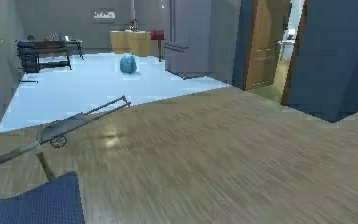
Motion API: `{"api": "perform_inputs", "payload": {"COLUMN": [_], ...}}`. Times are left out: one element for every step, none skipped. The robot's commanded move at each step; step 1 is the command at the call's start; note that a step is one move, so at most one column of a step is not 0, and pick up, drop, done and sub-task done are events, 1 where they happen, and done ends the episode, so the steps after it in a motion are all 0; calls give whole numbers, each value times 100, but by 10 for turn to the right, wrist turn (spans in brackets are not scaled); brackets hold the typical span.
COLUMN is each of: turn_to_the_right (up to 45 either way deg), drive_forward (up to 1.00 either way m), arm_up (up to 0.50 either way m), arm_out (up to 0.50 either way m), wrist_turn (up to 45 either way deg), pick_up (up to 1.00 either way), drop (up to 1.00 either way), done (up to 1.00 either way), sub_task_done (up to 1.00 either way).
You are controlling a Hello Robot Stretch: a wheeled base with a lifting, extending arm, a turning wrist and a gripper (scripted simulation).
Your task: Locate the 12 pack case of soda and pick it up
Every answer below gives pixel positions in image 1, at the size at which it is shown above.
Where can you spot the teal round bag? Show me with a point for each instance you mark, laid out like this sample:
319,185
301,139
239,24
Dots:
128,64

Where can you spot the light wooden cupboard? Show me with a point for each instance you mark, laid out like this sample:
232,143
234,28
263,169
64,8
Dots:
130,42

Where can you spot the grey tall fridge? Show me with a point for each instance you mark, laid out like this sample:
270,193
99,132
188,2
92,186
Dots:
190,36

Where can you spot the black low table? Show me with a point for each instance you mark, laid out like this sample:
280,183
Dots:
58,44

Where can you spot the brown wooden room door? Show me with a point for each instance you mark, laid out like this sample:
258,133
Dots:
266,46

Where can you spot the red box on post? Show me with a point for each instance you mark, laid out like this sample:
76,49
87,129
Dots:
157,34

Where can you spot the blue upholstered chair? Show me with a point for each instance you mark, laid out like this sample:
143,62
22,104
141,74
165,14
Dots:
37,203

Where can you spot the black stacked chair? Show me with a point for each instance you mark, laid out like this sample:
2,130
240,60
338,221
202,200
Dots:
28,56

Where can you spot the dark red house plant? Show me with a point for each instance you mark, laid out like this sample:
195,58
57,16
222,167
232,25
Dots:
133,24

